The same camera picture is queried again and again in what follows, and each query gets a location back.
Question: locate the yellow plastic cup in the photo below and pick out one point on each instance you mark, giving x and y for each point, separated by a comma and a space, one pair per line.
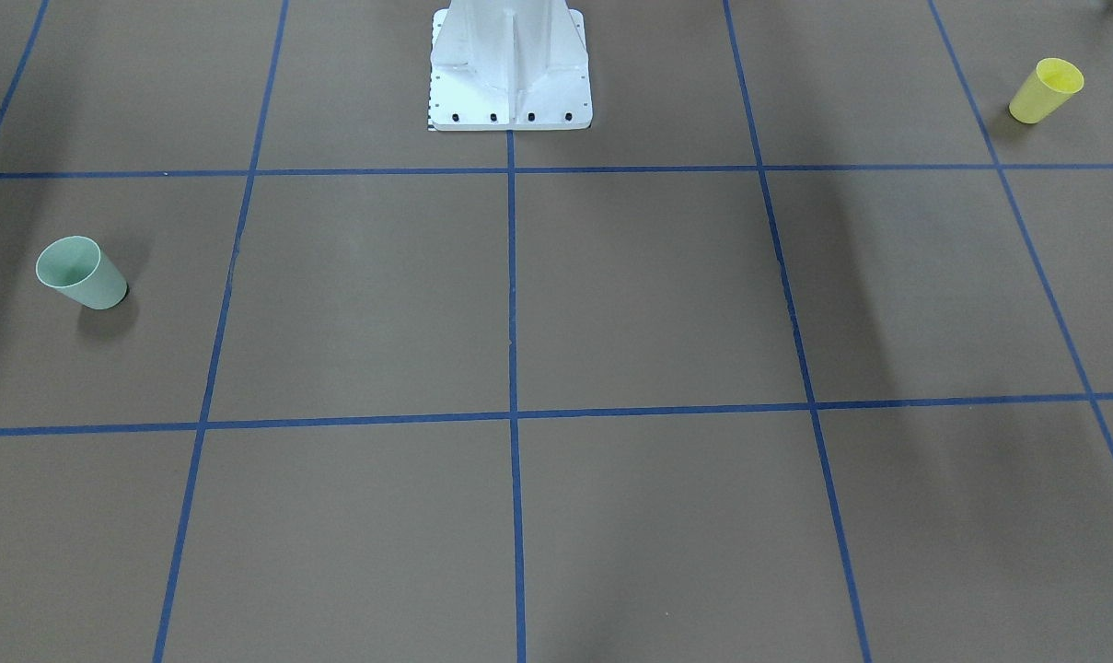
1052, 82

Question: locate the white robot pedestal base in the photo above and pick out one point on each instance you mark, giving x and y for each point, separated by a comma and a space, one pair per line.
509, 66

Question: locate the green plastic cup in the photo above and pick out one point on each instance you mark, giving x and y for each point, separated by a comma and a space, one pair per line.
77, 268

